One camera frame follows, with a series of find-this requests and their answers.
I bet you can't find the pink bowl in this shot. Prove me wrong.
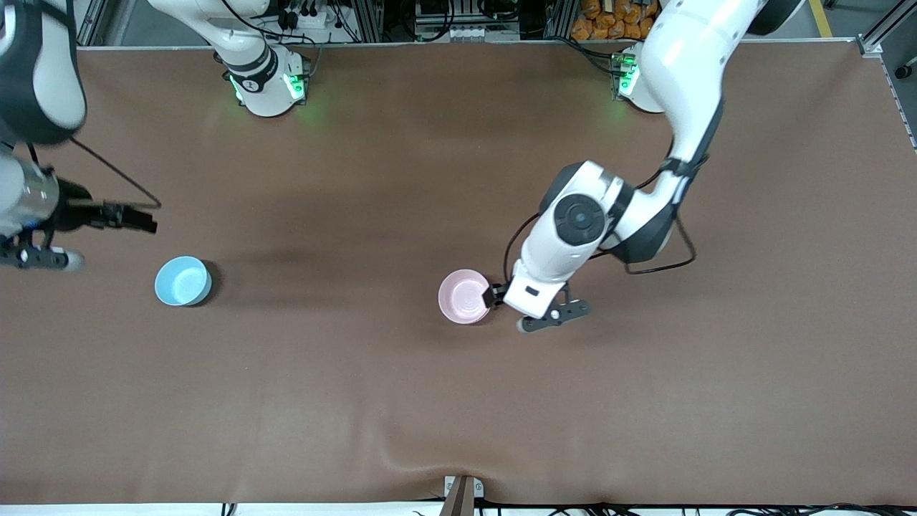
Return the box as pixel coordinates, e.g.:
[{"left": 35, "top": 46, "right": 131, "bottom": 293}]
[{"left": 438, "top": 269, "right": 494, "bottom": 325}]

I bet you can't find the blue bowl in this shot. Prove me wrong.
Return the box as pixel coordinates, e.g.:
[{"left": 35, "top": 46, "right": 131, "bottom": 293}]
[{"left": 155, "top": 256, "right": 213, "bottom": 307}]

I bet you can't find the brown table cloth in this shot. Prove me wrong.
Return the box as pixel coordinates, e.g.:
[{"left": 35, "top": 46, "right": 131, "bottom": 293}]
[{"left": 0, "top": 43, "right": 917, "bottom": 506}]

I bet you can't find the white power strip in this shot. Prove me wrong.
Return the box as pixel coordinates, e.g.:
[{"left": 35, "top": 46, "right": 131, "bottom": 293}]
[{"left": 276, "top": 6, "right": 332, "bottom": 31}]

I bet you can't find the orange snack packets bag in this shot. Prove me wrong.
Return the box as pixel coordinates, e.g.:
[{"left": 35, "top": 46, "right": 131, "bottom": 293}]
[{"left": 571, "top": 0, "right": 663, "bottom": 42}]

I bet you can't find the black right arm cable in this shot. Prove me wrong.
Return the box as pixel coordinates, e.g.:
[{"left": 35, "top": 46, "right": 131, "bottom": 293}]
[{"left": 29, "top": 136, "right": 162, "bottom": 210}]

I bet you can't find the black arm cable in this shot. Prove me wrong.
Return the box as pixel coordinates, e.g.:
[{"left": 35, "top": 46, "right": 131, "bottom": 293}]
[
  {"left": 504, "top": 100, "right": 724, "bottom": 287},
  {"left": 29, "top": 136, "right": 162, "bottom": 210}
]

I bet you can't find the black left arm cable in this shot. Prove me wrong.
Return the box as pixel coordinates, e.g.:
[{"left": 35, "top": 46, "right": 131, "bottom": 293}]
[{"left": 504, "top": 100, "right": 724, "bottom": 287}]

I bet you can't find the aluminium frame profile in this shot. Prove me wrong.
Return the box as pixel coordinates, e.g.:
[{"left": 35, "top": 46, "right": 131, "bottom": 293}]
[
  {"left": 856, "top": 0, "right": 917, "bottom": 151},
  {"left": 75, "top": 0, "right": 108, "bottom": 47}
]

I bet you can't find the brown mount post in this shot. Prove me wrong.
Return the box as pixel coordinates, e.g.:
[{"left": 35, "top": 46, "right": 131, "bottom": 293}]
[{"left": 438, "top": 476, "right": 476, "bottom": 516}]

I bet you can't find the aluminium frame post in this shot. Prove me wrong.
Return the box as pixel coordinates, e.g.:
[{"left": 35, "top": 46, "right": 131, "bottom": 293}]
[
  {"left": 546, "top": 0, "right": 574, "bottom": 40},
  {"left": 351, "top": 0, "right": 384, "bottom": 42}
]

